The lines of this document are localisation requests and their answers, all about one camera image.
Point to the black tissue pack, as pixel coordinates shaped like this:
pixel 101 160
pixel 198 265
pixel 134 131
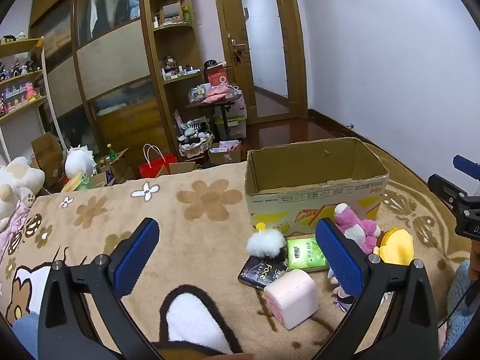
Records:
pixel 258 272

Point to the yellow round plush toy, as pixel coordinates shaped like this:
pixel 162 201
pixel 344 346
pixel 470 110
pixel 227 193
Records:
pixel 397 249

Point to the wooden wardrobe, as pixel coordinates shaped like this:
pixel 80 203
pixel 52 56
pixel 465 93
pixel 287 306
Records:
pixel 108 63

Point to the yellow display shelf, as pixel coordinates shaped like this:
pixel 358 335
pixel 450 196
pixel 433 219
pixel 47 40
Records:
pixel 22 105

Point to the red gift bag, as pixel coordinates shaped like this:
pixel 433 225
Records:
pixel 157 168

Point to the cardboard box with bottle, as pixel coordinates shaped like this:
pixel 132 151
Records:
pixel 120 168

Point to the green tissue pack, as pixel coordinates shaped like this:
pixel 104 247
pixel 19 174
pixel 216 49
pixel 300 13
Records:
pixel 303 255

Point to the white plush sheep toy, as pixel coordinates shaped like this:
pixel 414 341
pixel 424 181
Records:
pixel 18 180

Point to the wooden door with glass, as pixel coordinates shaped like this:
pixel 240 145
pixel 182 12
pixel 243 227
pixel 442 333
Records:
pixel 296 45

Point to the black round tin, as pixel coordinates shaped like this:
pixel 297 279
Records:
pixel 210 63

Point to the white fluffy pom-pom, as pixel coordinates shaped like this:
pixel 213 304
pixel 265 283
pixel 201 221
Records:
pixel 264 243

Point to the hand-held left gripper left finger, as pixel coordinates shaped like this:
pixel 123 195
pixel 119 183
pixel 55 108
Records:
pixel 137 257

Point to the pink clothes pile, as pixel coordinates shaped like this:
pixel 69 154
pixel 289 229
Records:
pixel 219 92

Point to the empty brown cardboard box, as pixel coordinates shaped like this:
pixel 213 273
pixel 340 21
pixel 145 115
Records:
pixel 47 153

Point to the red paper bag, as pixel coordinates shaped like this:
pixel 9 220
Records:
pixel 216 77

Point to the wicker basket of socks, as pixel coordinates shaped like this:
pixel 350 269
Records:
pixel 195 146

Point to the person's right forearm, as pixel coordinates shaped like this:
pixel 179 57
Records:
pixel 465 330

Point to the pink cube plush toy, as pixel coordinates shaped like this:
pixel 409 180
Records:
pixel 292 300

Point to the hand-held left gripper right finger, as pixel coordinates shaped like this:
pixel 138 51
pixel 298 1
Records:
pixel 341 260

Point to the clear plastic storage box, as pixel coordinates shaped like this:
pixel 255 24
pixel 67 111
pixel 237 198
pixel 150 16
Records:
pixel 236 125

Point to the white-haired plush doll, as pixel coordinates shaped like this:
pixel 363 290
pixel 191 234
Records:
pixel 79 161

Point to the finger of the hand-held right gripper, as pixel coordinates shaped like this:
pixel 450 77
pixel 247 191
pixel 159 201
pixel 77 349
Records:
pixel 467 167
pixel 450 189

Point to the pink plush bear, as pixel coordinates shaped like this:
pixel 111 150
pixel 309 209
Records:
pixel 360 228

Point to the row of small figurines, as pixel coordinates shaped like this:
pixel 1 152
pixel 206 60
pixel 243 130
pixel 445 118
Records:
pixel 18 93

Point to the small dark side table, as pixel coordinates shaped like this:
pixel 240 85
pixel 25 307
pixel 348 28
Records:
pixel 225 110

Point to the green glass bottle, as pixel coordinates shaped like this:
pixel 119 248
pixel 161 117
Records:
pixel 111 152

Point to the wooden corner shelf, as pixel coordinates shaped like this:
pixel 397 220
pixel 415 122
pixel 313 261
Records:
pixel 172 45

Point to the small purple white doll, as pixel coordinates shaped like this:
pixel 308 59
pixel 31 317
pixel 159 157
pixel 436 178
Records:
pixel 339 297

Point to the small box with pink items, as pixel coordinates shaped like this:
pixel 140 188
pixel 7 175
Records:
pixel 225 153

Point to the green frog toy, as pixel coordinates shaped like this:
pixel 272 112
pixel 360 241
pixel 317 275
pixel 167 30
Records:
pixel 84 180

